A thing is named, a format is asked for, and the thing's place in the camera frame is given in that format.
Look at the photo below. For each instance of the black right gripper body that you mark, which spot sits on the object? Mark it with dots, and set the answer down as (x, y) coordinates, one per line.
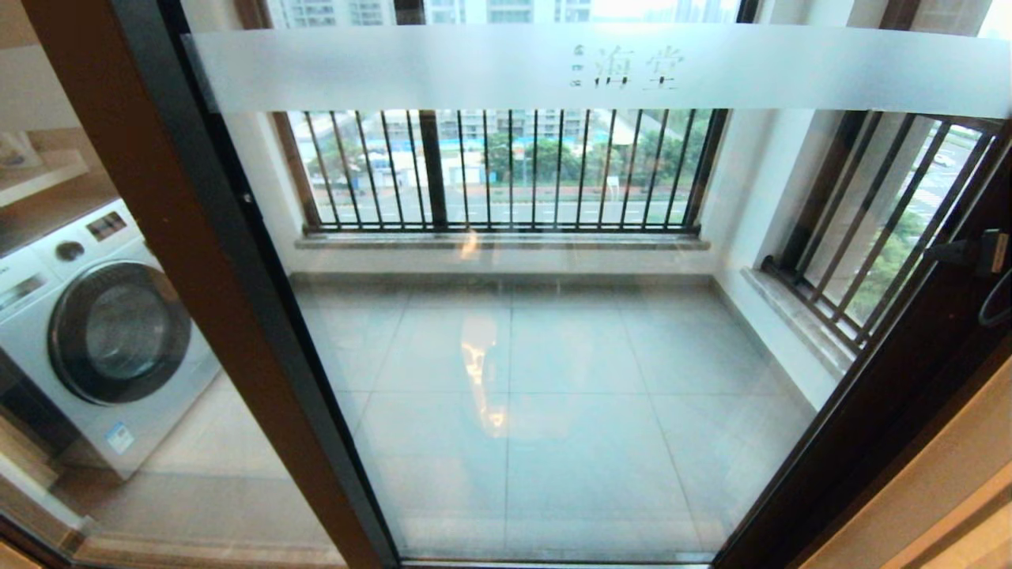
(998, 253)

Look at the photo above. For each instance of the narrow dark window frame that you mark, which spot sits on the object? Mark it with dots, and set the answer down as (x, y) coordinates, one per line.
(826, 197)

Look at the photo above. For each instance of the long black window railing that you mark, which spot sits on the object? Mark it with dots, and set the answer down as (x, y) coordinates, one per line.
(553, 229)

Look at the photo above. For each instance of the brown sliding door with lock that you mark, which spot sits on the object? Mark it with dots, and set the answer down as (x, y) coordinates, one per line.
(553, 71)

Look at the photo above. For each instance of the brown glass door without lock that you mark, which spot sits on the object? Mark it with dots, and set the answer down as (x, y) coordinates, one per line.
(198, 237)

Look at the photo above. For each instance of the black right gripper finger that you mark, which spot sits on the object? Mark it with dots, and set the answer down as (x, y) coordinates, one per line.
(957, 258)
(957, 246)

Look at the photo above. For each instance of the silver front-load washing machine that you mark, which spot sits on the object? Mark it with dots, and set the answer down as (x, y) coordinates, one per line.
(118, 332)

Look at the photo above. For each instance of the short grey stone window sill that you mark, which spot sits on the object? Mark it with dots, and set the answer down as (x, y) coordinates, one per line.
(798, 324)

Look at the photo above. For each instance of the short black window railing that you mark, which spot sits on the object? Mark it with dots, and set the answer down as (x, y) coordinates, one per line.
(870, 253)

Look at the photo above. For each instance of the long grey stone window sill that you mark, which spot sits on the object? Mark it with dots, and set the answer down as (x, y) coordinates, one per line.
(506, 241)

